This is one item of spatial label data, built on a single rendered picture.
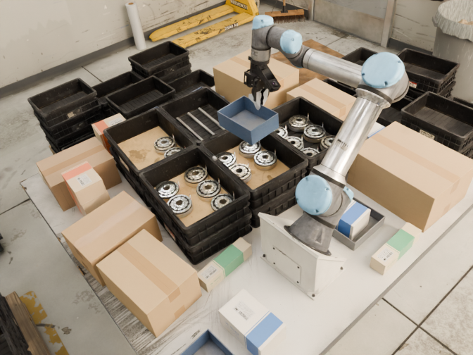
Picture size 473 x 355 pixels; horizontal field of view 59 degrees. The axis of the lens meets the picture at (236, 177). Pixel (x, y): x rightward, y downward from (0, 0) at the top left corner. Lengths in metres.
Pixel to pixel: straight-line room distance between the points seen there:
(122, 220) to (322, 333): 0.86
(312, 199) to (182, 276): 0.53
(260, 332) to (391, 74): 0.89
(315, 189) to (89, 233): 0.90
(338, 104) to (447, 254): 1.12
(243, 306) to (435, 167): 0.95
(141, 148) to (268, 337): 1.11
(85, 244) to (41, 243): 1.36
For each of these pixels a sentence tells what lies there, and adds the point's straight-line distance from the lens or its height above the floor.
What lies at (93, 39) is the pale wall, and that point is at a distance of 4.97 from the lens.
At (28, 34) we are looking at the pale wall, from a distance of 4.73.
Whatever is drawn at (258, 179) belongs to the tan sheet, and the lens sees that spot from 1.83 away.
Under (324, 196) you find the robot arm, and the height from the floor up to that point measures 1.16.
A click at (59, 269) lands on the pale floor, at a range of 2.86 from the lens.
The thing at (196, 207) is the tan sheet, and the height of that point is 0.83.
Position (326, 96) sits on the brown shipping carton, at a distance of 2.29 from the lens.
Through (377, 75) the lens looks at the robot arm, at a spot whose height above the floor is 1.43.
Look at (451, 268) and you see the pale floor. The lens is 2.72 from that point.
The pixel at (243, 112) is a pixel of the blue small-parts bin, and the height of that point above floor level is 1.07.
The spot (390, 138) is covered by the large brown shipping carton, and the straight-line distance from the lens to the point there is 1.98.
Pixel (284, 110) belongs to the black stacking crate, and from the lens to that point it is 2.12.
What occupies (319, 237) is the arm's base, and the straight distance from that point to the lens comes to 1.46.
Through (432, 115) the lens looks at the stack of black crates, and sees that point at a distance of 2.92.
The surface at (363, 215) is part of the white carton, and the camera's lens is 1.76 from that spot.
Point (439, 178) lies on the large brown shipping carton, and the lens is 1.83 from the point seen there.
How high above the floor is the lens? 2.08
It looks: 43 degrees down
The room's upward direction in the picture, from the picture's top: 6 degrees counter-clockwise
